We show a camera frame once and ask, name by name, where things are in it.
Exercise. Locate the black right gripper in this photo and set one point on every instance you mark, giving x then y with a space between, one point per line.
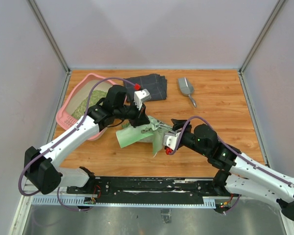
178 124

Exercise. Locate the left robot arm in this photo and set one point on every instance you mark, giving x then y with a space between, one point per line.
42 165

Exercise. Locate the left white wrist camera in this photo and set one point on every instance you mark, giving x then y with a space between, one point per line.
140 96

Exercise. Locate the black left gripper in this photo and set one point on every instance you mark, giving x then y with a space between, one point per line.
140 118

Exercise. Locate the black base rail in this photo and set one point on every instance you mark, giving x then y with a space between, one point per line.
137 192

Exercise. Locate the pink litter box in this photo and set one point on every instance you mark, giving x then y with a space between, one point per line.
78 90

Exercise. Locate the grey metal scoop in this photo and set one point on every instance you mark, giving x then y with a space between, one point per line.
186 89

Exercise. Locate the dark checked folded cloth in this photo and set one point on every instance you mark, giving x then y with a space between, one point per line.
154 83

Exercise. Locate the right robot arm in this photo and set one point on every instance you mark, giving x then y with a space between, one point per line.
237 172

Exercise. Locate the green litter bag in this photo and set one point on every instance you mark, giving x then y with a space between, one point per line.
148 133

